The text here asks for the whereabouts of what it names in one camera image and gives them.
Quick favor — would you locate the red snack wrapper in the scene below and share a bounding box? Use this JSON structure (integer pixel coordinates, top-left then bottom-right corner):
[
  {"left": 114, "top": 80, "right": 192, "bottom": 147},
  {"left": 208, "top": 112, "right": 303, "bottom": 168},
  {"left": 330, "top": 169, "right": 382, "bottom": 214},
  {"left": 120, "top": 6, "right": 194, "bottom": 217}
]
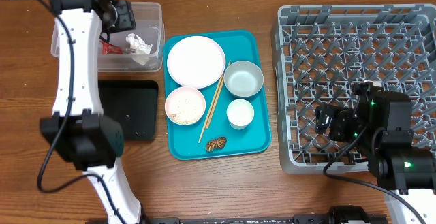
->
[{"left": 100, "top": 40, "right": 123, "bottom": 55}]

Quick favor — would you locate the white napkin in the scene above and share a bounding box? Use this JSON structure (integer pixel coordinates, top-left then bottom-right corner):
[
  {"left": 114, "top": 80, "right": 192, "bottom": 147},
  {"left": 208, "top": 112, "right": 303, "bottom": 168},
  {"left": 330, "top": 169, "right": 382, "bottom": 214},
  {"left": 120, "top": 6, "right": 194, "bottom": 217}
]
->
[{"left": 126, "top": 33, "right": 153, "bottom": 65}]

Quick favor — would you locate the white cup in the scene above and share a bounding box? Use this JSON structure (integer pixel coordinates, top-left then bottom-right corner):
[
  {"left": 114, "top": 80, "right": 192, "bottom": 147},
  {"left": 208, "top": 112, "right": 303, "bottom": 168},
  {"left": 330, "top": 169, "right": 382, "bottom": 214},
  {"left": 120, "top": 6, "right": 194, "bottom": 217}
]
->
[{"left": 226, "top": 99, "right": 255, "bottom": 130}]

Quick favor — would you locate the pink bowl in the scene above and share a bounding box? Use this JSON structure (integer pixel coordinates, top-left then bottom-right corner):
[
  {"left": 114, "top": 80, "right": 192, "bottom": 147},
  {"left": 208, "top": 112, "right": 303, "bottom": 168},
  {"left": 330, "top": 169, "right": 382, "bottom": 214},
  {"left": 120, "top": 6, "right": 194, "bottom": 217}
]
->
[{"left": 165, "top": 86, "right": 206, "bottom": 125}]

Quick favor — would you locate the grey-white bowl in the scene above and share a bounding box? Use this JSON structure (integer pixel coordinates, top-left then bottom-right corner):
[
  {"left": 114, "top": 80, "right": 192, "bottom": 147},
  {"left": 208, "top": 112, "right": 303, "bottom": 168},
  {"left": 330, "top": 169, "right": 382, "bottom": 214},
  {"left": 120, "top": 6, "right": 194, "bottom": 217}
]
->
[{"left": 224, "top": 61, "right": 264, "bottom": 98}]

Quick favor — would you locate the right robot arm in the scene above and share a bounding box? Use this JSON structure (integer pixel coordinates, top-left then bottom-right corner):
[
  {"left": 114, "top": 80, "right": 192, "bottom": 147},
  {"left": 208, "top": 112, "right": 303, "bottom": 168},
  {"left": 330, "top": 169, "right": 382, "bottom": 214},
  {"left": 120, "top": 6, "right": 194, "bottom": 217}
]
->
[{"left": 315, "top": 80, "right": 435, "bottom": 223}]

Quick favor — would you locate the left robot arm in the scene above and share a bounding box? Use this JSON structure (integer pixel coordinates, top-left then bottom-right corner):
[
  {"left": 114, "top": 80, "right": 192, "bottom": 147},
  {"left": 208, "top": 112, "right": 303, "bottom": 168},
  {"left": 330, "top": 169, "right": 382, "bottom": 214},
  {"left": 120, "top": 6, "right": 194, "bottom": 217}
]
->
[{"left": 37, "top": 0, "right": 146, "bottom": 223}]

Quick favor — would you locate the grey dishwasher rack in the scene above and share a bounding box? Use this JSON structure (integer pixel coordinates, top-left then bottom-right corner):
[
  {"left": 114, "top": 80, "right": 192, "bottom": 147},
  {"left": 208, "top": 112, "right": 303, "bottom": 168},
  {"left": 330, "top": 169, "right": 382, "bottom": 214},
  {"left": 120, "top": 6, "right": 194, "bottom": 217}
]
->
[{"left": 272, "top": 4, "right": 435, "bottom": 174}]

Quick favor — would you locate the clear plastic bin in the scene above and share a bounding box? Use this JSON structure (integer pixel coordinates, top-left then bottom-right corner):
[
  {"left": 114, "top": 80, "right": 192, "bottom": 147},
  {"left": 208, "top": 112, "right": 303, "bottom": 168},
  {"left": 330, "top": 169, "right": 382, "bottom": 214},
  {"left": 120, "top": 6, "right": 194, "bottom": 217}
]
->
[{"left": 61, "top": 0, "right": 165, "bottom": 74}]

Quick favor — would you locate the large white plate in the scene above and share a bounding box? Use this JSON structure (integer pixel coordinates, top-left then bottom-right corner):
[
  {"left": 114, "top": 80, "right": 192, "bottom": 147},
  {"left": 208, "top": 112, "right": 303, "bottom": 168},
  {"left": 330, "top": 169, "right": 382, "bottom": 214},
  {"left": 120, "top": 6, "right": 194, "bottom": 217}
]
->
[{"left": 166, "top": 36, "right": 226, "bottom": 89}]

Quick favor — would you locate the black tray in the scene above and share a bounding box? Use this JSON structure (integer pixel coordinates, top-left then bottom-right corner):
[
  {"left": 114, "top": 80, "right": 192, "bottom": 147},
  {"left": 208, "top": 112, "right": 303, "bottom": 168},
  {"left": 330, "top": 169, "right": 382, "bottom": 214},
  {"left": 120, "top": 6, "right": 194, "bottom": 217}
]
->
[{"left": 99, "top": 80, "right": 159, "bottom": 141}]

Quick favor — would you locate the wooden chopstick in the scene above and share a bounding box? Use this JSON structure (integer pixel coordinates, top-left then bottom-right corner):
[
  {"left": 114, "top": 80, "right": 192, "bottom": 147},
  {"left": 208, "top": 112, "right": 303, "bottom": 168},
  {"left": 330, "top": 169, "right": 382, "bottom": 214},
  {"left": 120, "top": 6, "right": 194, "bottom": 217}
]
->
[
  {"left": 198, "top": 74, "right": 224, "bottom": 143},
  {"left": 206, "top": 76, "right": 223, "bottom": 129}
]

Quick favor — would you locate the teal plastic tray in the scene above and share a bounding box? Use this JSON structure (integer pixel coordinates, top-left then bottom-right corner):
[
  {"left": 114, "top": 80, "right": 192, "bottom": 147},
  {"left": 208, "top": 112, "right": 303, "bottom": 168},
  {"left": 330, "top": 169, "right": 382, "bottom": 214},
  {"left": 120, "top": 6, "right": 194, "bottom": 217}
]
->
[{"left": 167, "top": 30, "right": 272, "bottom": 161}]

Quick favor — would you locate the brown food scrap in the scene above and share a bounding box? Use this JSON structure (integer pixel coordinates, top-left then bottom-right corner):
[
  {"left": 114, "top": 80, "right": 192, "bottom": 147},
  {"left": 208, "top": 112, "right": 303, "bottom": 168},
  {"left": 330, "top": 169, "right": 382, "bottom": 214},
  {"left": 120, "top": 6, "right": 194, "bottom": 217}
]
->
[{"left": 206, "top": 137, "right": 227, "bottom": 152}]

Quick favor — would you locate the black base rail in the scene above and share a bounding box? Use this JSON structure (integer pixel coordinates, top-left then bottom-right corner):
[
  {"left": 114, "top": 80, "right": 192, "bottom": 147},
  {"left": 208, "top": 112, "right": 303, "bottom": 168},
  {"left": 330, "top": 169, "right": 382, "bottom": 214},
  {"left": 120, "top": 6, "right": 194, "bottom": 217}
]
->
[{"left": 142, "top": 205, "right": 388, "bottom": 224}]

